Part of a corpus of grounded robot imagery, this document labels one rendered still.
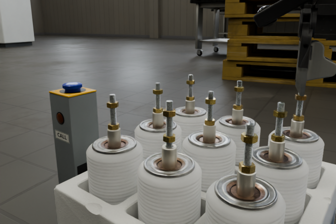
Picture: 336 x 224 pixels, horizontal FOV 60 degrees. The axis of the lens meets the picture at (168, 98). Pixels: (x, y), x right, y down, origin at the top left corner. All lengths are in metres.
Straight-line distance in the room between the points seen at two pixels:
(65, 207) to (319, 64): 0.48
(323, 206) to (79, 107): 0.47
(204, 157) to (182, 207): 0.11
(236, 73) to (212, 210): 2.08
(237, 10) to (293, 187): 2.03
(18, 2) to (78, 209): 6.07
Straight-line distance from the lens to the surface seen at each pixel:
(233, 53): 2.38
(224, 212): 0.36
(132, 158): 0.48
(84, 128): 0.64
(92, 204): 0.50
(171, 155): 0.42
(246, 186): 0.38
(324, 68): 0.54
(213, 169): 0.50
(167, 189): 0.41
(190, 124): 0.64
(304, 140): 0.57
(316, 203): 0.54
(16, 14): 6.42
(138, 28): 9.27
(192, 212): 0.44
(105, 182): 0.49
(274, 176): 0.45
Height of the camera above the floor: 0.45
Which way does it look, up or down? 15 degrees down
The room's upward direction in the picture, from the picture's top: straight up
